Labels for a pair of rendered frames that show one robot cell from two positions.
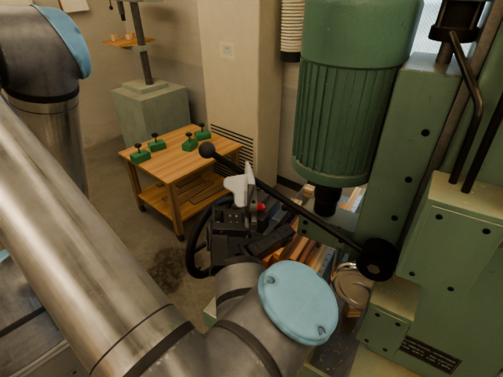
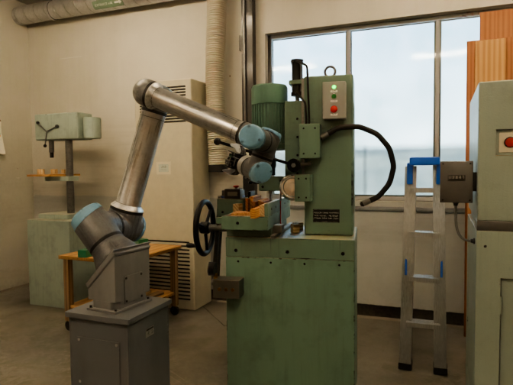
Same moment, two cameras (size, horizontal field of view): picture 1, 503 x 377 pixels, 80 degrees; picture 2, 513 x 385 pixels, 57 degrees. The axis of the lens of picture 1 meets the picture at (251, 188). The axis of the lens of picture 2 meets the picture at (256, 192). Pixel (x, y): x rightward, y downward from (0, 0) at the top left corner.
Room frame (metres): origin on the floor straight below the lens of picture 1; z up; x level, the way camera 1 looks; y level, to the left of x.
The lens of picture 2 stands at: (-1.61, 0.59, 1.11)
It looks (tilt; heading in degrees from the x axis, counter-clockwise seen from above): 3 degrees down; 342
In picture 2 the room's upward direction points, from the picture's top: 1 degrees counter-clockwise
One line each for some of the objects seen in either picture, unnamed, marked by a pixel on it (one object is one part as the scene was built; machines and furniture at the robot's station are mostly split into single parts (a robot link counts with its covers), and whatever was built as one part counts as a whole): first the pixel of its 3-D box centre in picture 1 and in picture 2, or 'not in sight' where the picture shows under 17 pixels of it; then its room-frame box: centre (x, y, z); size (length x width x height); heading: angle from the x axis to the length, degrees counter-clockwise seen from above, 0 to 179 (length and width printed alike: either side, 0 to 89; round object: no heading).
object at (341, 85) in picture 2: not in sight; (334, 101); (0.26, -0.37, 1.40); 0.10 x 0.06 x 0.16; 59
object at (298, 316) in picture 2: not in sight; (295, 321); (0.49, -0.28, 0.36); 0.58 x 0.45 x 0.71; 59
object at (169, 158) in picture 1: (185, 173); (123, 278); (1.88, 0.49, 0.32); 0.66 x 0.57 x 0.64; 138
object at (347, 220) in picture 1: (328, 228); (274, 185); (0.54, -0.19, 1.03); 0.14 x 0.07 x 0.09; 59
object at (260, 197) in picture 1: (256, 206); (233, 192); (0.67, -0.01, 0.99); 0.13 x 0.11 x 0.06; 149
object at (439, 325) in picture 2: not in sight; (424, 261); (0.58, -1.08, 0.58); 0.27 x 0.25 x 1.16; 142
